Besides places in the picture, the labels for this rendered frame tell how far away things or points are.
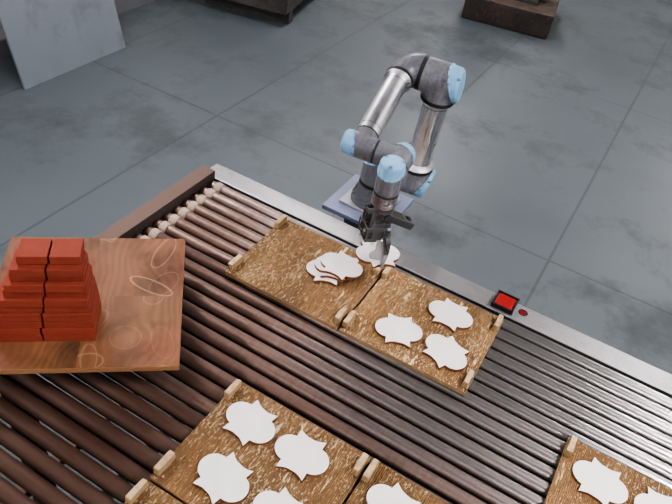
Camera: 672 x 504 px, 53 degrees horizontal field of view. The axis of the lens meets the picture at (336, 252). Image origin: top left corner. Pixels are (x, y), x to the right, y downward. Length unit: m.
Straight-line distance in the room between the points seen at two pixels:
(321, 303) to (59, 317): 0.77
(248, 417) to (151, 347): 0.31
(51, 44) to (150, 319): 3.61
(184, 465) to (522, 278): 2.59
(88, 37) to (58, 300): 3.88
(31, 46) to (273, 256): 3.29
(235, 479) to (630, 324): 2.70
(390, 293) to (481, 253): 1.85
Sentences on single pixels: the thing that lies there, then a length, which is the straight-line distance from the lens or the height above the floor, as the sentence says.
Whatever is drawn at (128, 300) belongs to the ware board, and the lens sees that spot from 1.95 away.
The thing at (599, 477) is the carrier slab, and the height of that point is 0.95.
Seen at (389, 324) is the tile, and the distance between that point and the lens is 2.07.
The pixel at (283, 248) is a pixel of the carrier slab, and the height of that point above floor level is 0.94.
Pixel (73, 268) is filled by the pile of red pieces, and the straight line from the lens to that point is 1.69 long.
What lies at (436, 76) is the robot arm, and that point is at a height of 1.49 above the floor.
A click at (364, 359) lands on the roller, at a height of 0.92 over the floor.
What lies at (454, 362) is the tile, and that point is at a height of 0.95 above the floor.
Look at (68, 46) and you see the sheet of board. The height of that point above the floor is 0.16.
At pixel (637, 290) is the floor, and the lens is 4.19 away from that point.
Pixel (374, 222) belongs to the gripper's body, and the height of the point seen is 1.20.
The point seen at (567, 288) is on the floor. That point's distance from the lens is 3.98.
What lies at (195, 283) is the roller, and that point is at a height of 0.92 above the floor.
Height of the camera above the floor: 2.42
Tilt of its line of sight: 40 degrees down
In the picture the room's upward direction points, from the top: 10 degrees clockwise
